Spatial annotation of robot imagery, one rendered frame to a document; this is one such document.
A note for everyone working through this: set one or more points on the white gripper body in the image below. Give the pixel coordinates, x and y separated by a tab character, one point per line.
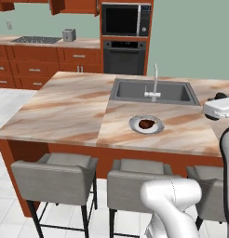
220	107

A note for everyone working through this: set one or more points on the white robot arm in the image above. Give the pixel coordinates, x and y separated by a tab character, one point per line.
169	198

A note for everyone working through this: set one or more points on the brown steak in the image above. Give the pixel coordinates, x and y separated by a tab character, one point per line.
146	124

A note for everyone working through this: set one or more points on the orange tall oven cabinet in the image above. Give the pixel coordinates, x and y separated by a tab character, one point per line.
149	55

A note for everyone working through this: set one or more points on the grey rimmed white plate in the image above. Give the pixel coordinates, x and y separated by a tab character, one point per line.
135	125

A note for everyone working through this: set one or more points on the white tap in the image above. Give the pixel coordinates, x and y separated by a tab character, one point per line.
155	82

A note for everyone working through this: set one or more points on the grey sink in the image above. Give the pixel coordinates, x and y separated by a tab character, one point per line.
153	91

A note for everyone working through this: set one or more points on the grey bar stool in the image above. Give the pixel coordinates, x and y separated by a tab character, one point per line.
128	189
54	182
211	198

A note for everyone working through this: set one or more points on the black microwave oven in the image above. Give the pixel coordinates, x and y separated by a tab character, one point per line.
121	20

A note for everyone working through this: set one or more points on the orange kitchen island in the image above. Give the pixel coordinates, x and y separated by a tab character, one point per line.
73	152

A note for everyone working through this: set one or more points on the grey toaster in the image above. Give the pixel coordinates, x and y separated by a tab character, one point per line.
69	35

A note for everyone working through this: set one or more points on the orange lower cupboard run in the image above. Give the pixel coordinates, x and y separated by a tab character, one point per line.
48	63

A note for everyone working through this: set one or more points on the dark grey hob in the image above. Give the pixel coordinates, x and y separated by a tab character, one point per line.
35	39

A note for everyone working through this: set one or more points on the orange wall cabinet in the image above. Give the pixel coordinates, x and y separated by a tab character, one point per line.
76	6
3	4

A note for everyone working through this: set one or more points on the white wall socket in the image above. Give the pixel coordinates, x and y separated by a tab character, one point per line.
9	25

